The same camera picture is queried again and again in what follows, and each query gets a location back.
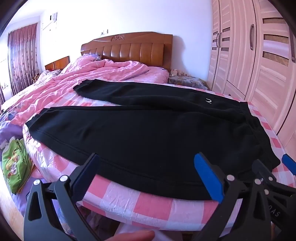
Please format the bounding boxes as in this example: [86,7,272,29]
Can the small wooden headboard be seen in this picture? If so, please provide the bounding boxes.
[45,56,70,71]

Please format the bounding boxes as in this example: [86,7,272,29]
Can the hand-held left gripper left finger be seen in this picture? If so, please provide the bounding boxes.
[23,153,100,241]

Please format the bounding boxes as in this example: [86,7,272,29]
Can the person's left hand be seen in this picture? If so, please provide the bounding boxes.
[119,230,155,241]

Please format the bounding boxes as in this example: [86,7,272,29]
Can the pink checked bed sheet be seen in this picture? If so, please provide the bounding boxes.
[22,81,296,231]

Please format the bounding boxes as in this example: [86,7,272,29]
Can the small things on nightstand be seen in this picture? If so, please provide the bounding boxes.
[170,69,188,77]

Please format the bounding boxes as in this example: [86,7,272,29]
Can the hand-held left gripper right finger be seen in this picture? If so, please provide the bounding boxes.
[194,152,271,241]

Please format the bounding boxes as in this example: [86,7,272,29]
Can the pink quilt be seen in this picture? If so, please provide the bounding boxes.
[1,54,169,127]

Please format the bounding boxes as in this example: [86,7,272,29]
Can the dark red curtain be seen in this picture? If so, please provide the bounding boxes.
[0,23,38,109]

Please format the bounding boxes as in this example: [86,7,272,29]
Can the black pants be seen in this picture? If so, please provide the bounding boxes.
[25,79,281,202]

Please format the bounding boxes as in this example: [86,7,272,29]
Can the nightstand with floral cover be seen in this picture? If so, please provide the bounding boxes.
[168,74,208,90]

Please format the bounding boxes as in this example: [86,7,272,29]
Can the white air conditioner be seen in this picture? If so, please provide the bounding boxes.
[41,13,58,30]

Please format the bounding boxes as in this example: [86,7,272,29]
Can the purple floral blanket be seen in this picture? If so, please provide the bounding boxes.
[0,111,33,209]

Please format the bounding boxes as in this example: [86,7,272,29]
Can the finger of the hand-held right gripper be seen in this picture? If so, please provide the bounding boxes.
[282,154,296,176]
[252,159,296,197]

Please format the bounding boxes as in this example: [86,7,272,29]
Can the large wooden headboard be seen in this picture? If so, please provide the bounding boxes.
[80,32,173,71]

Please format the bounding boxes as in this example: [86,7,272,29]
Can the light wooden wardrobe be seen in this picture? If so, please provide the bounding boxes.
[207,0,296,139]

